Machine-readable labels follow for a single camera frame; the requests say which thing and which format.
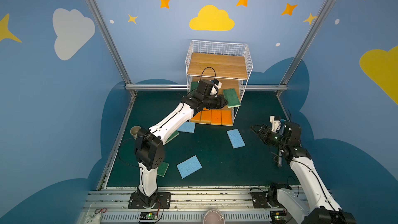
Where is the green sponge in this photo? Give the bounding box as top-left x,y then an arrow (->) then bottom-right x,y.
165,131 -> 179,144
157,162 -> 170,177
223,89 -> 240,108
190,82 -> 199,92

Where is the orange sponge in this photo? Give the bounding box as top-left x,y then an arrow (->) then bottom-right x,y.
190,112 -> 202,122
211,110 -> 222,125
201,110 -> 211,123
221,110 -> 233,126

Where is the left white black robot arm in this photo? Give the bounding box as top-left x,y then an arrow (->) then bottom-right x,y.
135,79 -> 228,200

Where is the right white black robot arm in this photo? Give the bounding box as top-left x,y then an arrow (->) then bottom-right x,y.
251,119 -> 357,224

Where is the blue sponge near shelf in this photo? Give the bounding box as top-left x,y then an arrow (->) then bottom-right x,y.
177,121 -> 196,133

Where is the silver metal scoop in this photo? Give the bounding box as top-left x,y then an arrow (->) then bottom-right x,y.
277,150 -> 283,168

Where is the blue sponge right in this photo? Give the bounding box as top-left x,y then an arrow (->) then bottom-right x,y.
227,129 -> 245,149

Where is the blue sponge front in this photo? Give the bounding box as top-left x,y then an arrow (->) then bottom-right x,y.
177,156 -> 202,178

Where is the beige ceramic mug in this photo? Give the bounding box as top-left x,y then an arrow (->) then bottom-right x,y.
130,125 -> 141,139

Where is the right green circuit board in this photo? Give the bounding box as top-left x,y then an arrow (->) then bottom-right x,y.
270,212 -> 287,224

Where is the green circuit board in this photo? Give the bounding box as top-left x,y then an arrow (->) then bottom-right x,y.
139,212 -> 158,222
270,212 -> 287,224

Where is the pink bowl front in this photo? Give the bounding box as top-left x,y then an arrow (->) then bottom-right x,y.
203,209 -> 225,224

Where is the left green circuit board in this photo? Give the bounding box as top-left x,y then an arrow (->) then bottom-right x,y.
139,212 -> 158,222

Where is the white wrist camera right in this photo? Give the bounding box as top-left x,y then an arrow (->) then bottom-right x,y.
269,116 -> 282,133

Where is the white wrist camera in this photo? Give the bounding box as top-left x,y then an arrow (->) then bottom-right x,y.
269,116 -> 282,133
210,79 -> 222,95

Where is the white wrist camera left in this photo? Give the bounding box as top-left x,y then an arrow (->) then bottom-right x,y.
210,79 -> 222,95

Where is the white wire wooden shelf rack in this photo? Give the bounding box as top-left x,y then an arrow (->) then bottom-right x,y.
185,40 -> 254,126

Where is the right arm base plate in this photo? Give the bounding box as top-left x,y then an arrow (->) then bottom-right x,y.
250,191 -> 283,208

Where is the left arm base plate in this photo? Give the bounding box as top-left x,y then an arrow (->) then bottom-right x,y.
127,191 -> 171,209

